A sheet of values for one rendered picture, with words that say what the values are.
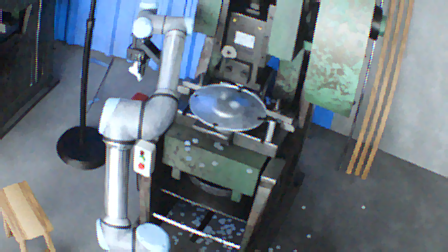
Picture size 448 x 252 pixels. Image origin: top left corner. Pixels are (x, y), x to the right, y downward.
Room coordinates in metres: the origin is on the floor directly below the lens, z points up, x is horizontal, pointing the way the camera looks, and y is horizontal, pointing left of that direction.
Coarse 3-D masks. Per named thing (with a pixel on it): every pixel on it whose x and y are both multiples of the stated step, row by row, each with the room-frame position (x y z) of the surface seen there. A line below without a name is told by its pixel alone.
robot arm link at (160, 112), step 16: (176, 16) 1.78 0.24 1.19; (176, 32) 1.71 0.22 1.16; (176, 48) 1.65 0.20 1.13; (160, 64) 1.59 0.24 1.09; (176, 64) 1.59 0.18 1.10; (160, 80) 1.53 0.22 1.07; (176, 80) 1.55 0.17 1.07; (160, 96) 1.46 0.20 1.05; (176, 96) 1.49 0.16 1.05; (144, 112) 1.39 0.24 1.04; (160, 112) 1.41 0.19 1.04; (176, 112) 1.46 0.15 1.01; (144, 128) 1.36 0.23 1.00; (160, 128) 1.39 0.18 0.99
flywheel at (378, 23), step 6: (378, 6) 1.88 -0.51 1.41; (378, 12) 1.84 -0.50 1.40; (372, 18) 1.82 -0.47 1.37; (378, 18) 1.82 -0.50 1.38; (384, 18) 1.85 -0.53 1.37; (372, 24) 1.81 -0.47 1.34; (378, 24) 1.80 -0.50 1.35; (384, 24) 1.83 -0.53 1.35; (372, 30) 1.81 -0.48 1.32; (378, 30) 1.80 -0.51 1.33; (384, 30) 1.82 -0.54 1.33; (372, 36) 1.82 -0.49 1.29
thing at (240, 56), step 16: (240, 16) 1.93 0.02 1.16; (256, 16) 1.94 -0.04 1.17; (240, 32) 1.92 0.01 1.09; (256, 32) 1.91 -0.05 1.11; (224, 48) 1.92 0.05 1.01; (240, 48) 1.92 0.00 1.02; (256, 48) 1.91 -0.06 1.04; (224, 64) 1.92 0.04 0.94; (240, 64) 1.89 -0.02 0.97; (256, 64) 1.90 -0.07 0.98; (240, 80) 1.88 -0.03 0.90; (256, 80) 1.90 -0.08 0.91
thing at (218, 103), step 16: (192, 96) 1.90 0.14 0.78; (208, 96) 1.92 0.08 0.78; (224, 96) 1.94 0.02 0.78; (240, 96) 1.96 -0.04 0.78; (256, 96) 1.98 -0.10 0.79; (208, 112) 1.82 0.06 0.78; (224, 112) 1.83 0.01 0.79; (240, 112) 1.85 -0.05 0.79; (256, 112) 1.88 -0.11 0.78; (224, 128) 1.73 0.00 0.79; (240, 128) 1.76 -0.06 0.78
